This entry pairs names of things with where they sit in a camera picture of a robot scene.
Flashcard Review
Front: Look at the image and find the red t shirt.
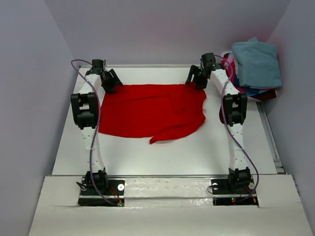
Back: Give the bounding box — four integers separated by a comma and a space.
98, 83, 207, 144

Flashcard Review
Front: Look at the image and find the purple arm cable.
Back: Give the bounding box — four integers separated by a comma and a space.
70, 59, 124, 206
213, 54, 259, 204

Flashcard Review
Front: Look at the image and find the dark maroon t shirt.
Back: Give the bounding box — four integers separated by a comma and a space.
252, 89, 277, 102

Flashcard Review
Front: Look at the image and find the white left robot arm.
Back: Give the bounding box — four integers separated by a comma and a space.
70, 59, 123, 194

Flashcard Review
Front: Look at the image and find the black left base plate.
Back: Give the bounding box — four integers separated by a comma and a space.
76, 177, 125, 207

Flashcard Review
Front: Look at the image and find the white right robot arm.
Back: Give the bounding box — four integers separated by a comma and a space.
186, 53, 252, 195

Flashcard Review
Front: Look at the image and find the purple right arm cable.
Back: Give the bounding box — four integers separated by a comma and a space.
213, 54, 259, 204

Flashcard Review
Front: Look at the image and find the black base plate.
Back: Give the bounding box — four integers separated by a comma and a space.
76, 177, 125, 207
207, 178, 259, 207

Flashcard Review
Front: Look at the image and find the pink t shirt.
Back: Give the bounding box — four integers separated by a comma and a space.
220, 51, 241, 87

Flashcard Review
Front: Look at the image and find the bright blue t shirt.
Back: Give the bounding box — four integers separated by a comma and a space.
232, 73, 267, 96

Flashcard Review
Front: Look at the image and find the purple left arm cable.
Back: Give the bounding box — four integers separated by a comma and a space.
70, 59, 124, 206

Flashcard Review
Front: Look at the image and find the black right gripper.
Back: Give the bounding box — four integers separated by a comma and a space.
185, 64, 208, 89

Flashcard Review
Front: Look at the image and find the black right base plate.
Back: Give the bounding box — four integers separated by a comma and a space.
207, 178, 259, 207

